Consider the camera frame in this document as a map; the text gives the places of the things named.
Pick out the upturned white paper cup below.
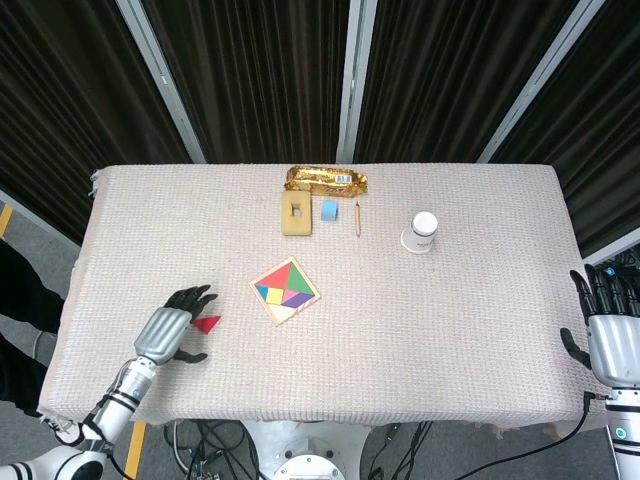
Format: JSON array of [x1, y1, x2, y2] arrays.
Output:
[[399, 211, 439, 256]]

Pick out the dark pleated curtain panel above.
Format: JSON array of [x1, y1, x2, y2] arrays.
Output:
[[354, 0, 584, 164], [0, 0, 196, 246], [142, 0, 351, 164], [492, 0, 640, 259]]

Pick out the aluminium partition post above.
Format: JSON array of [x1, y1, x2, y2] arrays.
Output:
[[115, 0, 207, 165], [477, 0, 607, 164], [335, 0, 377, 162]]

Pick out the large green triangle tangram piece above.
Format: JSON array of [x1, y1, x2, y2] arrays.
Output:
[[284, 259, 317, 297]]

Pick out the gold foil snack packet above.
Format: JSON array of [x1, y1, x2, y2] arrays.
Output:
[[284, 165, 370, 197]]

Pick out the large red triangle tangram piece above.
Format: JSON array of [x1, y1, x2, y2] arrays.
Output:
[[253, 259, 293, 291]]

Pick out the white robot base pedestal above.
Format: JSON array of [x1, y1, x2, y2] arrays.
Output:
[[239, 419, 371, 480]]

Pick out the purple block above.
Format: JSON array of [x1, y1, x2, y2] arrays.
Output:
[[282, 291, 318, 310]]

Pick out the colourful tangram puzzle tray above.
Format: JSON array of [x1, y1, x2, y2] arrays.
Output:
[[249, 256, 323, 328]]

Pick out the person in black clothes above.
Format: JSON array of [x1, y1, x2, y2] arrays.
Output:
[[0, 239, 84, 446]]

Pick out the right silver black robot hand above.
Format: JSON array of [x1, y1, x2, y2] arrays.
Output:
[[559, 263, 640, 387]]

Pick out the black cable with plug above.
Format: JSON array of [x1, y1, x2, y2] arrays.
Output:
[[447, 390, 610, 480]]

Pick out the black cable tangle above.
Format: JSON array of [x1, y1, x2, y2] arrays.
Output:
[[164, 419, 261, 480], [367, 422, 436, 480]]

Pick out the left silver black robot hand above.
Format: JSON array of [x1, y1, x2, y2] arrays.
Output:
[[132, 283, 219, 365]]

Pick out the tan wooden block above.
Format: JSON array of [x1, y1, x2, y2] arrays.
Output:
[[280, 191, 315, 237]]

